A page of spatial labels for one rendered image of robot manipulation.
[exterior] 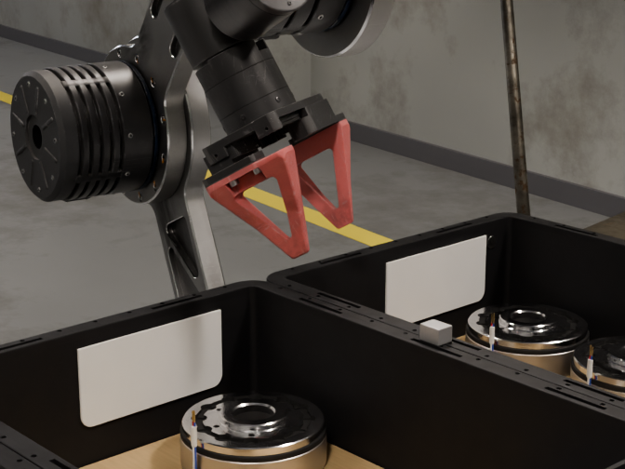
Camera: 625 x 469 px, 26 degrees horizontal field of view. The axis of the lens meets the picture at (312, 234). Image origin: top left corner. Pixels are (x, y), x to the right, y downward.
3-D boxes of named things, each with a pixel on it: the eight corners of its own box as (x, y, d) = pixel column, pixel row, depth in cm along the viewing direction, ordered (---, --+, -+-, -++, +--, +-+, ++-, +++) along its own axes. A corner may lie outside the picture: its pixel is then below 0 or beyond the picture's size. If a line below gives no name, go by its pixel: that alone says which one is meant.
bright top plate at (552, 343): (444, 330, 115) (444, 324, 115) (509, 301, 122) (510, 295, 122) (547, 358, 108) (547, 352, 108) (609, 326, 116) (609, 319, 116)
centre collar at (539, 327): (486, 324, 115) (486, 317, 115) (518, 310, 118) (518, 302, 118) (537, 337, 112) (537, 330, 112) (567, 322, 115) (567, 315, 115)
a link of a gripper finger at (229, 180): (363, 221, 99) (304, 107, 99) (329, 243, 93) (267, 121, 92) (287, 257, 102) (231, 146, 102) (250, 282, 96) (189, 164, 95)
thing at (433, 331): (418, 340, 92) (418, 323, 91) (432, 334, 93) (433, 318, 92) (438, 346, 90) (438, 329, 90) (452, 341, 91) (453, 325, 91)
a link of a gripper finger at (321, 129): (391, 201, 106) (336, 94, 105) (362, 221, 99) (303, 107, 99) (320, 236, 109) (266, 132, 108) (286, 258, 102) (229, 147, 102)
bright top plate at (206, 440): (152, 425, 96) (152, 417, 96) (258, 387, 103) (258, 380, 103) (248, 470, 89) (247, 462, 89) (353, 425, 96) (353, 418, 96)
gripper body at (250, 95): (333, 113, 104) (288, 27, 103) (284, 134, 94) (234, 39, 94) (265, 149, 106) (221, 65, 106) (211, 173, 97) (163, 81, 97)
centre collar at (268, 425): (204, 419, 96) (204, 411, 96) (255, 400, 99) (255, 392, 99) (250, 440, 92) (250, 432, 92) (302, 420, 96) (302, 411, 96)
